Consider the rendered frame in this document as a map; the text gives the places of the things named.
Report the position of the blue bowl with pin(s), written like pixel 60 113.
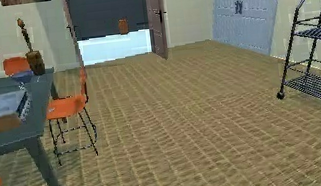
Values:
pixel 24 75

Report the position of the small brown bin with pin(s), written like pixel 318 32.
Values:
pixel 123 26

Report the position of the brown vase with stem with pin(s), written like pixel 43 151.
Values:
pixel 34 61

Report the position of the brown room door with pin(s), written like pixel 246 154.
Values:
pixel 156 17

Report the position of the grey-blue table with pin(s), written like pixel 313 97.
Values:
pixel 32 105

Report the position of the pale blue double door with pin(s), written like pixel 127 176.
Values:
pixel 246 10

